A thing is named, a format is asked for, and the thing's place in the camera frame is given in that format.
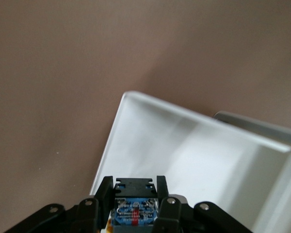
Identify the white drawer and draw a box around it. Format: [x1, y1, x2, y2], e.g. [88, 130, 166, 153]
[88, 90, 291, 233]

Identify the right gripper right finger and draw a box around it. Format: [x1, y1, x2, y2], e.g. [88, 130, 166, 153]
[152, 174, 256, 233]

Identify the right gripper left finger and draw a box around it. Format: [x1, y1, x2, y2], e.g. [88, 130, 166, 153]
[4, 176, 116, 233]

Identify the green push button switch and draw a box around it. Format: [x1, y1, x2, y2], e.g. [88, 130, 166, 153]
[107, 177, 161, 233]

